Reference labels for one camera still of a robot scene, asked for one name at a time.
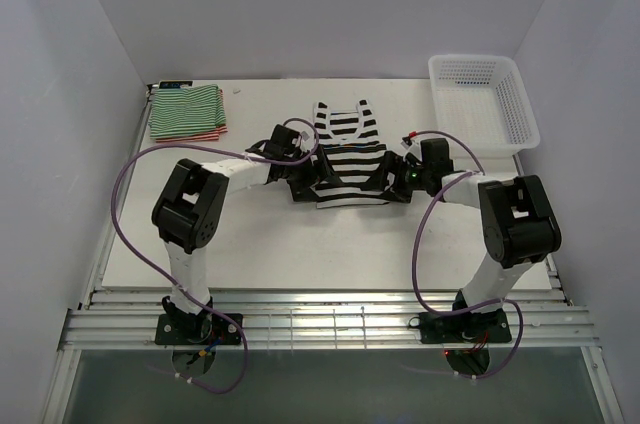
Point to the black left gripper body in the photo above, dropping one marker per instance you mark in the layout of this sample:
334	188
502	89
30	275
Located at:
302	171

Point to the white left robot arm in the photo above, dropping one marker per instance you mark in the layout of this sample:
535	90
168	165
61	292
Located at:
189	209

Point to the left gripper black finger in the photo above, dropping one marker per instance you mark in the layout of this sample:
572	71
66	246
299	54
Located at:
302	194
323	168

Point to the red white striped tank top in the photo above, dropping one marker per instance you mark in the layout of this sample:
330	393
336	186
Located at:
208	136

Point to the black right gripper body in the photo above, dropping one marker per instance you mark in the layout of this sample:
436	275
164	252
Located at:
413	177

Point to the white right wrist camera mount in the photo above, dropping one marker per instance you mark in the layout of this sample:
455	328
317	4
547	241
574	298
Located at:
413	152

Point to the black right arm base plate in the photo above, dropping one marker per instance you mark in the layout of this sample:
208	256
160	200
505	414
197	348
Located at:
490	327

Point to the blue label sticker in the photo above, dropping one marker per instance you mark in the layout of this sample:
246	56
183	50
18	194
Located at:
175	84

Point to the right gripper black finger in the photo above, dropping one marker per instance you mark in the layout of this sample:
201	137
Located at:
384	175
398	195

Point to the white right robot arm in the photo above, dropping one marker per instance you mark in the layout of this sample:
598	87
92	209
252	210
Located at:
518	224

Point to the white perforated plastic basket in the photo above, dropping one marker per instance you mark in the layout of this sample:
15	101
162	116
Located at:
482	100

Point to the green white striped tank top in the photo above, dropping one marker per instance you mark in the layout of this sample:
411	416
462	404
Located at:
183	112

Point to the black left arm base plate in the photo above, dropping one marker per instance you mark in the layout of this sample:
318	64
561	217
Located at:
176	327

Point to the black white striped tank top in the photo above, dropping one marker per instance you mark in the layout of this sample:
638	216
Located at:
352	145

